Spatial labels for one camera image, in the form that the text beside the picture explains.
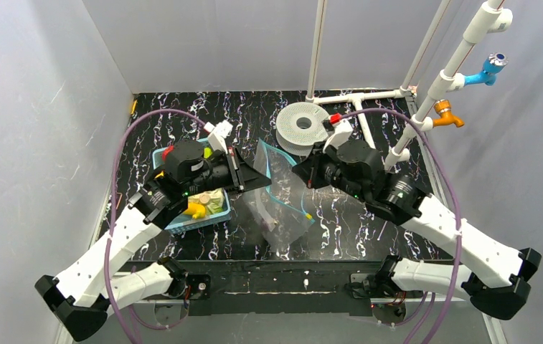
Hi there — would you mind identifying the orange plastic tap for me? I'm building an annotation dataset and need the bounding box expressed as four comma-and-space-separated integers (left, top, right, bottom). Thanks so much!
422, 100, 465, 131

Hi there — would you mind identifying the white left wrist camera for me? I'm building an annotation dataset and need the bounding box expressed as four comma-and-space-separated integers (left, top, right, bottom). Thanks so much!
204, 120, 233, 153

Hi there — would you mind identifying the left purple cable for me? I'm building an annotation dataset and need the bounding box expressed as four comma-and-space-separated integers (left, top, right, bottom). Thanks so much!
103, 108, 208, 344

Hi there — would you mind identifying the green white toy cabbage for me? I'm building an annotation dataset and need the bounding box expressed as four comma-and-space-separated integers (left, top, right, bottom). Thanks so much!
194, 188, 225, 215

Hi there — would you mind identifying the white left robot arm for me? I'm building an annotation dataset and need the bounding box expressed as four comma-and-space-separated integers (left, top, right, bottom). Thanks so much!
34, 140, 271, 342

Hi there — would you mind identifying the red toy apple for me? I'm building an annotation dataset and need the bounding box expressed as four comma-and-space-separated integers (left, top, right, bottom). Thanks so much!
161, 145, 174, 163

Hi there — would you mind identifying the white perforated filament spool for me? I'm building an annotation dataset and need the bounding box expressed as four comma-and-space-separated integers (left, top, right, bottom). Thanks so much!
275, 102, 329, 157

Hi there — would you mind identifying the purple cable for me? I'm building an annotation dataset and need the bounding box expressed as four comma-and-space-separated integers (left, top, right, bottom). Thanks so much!
103, 108, 208, 344
339, 107, 463, 344

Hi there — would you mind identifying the white PVC pipe frame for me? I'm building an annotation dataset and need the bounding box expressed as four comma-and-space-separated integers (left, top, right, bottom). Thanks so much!
305, 0, 514, 182

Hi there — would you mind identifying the yellow toy banana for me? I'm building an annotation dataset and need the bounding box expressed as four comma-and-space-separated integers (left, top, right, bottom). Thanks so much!
183, 202, 207, 219

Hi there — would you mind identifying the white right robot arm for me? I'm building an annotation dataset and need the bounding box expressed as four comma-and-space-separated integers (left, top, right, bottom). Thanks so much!
291, 140, 542, 320

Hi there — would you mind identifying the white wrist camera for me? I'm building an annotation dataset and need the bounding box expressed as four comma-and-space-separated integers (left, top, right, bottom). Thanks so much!
322, 113, 353, 153
204, 120, 233, 153

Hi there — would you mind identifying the light blue plastic basket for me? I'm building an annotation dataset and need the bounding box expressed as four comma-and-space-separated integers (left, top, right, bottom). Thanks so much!
151, 138, 231, 235

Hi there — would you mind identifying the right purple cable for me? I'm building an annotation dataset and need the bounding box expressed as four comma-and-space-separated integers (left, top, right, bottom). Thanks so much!
339, 107, 463, 344

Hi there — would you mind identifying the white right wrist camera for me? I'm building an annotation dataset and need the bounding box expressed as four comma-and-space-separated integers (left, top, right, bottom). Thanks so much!
322, 113, 353, 153

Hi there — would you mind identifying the green toy pear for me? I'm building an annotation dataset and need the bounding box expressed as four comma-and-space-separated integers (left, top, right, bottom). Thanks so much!
204, 147, 213, 159

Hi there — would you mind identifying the clear zip top bag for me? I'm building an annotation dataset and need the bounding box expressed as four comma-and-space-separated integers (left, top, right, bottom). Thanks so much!
242, 140, 315, 256

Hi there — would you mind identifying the blue plastic tap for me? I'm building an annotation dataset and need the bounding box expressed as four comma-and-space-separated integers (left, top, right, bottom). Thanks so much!
448, 52, 509, 92

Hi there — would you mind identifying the purple toy eggplant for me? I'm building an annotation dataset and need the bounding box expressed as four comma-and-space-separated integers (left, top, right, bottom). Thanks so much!
261, 214, 279, 231

